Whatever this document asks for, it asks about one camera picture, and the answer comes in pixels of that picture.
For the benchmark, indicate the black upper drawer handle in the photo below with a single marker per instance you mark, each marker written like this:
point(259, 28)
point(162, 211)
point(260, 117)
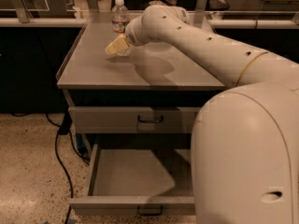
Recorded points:
point(158, 120)

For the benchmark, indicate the black drawer handle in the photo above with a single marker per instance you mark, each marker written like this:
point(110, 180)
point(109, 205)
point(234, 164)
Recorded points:
point(158, 120)
point(149, 212)

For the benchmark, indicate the closed grey upper drawer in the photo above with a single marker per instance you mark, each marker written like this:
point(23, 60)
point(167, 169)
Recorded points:
point(107, 119)

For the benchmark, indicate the clear plastic water bottle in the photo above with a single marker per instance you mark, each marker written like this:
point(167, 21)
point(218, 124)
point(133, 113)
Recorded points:
point(119, 17)

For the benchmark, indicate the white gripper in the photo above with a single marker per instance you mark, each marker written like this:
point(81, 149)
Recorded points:
point(130, 37)

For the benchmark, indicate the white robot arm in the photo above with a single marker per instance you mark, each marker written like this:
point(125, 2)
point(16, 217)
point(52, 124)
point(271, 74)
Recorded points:
point(245, 140)

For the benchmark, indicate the open grey lower drawer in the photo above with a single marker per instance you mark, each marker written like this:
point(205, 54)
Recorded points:
point(121, 179)

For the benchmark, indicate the grey drawer cabinet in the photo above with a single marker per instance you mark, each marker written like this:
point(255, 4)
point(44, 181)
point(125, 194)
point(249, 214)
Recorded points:
point(155, 75)

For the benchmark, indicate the white horizontal rail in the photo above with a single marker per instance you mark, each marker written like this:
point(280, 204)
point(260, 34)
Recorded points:
point(207, 24)

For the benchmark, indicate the black lower drawer handle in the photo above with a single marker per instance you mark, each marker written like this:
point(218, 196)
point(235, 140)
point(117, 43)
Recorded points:
point(149, 212)

